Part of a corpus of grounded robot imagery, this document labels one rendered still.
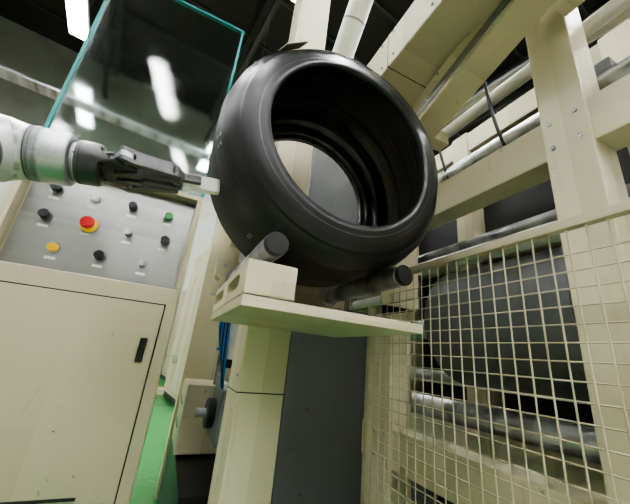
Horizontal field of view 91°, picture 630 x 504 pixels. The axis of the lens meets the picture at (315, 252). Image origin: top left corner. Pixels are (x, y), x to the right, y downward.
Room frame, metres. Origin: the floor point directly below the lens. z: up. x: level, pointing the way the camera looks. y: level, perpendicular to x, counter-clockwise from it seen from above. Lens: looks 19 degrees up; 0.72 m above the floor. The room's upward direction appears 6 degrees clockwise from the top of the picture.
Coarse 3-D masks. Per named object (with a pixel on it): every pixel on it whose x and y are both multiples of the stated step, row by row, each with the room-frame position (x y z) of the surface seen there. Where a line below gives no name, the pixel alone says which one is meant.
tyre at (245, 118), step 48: (240, 96) 0.47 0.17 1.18; (288, 96) 0.67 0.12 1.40; (336, 96) 0.68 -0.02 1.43; (384, 96) 0.59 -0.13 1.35; (240, 144) 0.47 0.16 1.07; (336, 144) 0.82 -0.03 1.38; (384, 144) 0.77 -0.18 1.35; (240, 192) 0.51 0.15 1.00; (288, 192) 0.50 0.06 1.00; (384, 192) 0.86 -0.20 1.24; (432, 192) 0.64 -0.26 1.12; (240, 240) 0.65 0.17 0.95; (288, 240) 0.54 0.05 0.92; (336, 240) 0.54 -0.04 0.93; (384, 240) 0.58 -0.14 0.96
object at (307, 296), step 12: (216, 264) 0.80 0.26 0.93; (228, 264) 0.81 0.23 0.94; (216, 276) 0.80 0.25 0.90; (228, 276) 0.80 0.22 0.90; (216, 288) 0.80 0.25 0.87; (300, 288) 0.89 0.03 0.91; (312, 288) 0.91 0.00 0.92; (324, 288) 0.92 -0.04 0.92; (300, 300) 0.89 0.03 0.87; (312, 300) 0.91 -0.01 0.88
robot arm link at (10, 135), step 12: (0, 120) 0.38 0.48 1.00; (12, 120) 0.40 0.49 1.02; (0, 132) 0.38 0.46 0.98; (12, 132) 0.39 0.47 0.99; (24, 132) 0.40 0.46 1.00; (0, 144) 0.38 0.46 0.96; (12, 144) 0.40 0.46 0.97; (0, 156) 0.38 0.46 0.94; (12, 156) 0.40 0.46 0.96; (0, 168) 0.40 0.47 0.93; (12, 168) 0.42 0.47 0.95; (0, 180) 0.43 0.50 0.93; (12, 180) 0.45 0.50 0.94
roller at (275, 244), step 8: (272, 232) 0.50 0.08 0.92; (264, 240) 0.50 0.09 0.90; (272, 240) 0.50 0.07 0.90; (280, 240) 0.50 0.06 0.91; (256, 248) 0.54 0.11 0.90; (264, 248) 0.50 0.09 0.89; (272, 248) 0.50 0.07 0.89; (280, 248) 0.50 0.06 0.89; (248, 256) 0.60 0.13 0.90; (256, 256) 0.55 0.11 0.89; (264, 256) 0.52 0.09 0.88; (272, 256) 0.51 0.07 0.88; (280, 256) 0.51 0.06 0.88; (240, 264) 0.67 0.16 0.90; (232, 272) 0.76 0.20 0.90
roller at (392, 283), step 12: (372, 276) 0.68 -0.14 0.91; (384, 276) 0.64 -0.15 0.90; (396, 276) 0.61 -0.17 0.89; (408, 276) 0.61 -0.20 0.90; (336, 288) 0.84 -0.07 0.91; (348, 288) 0.78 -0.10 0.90; (360, 288) 0.73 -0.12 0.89; (372, 288) 0.69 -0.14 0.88; (384, 288) 0.66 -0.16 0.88; (324, 300) 0.91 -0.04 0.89; (336, 300) 0.86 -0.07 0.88
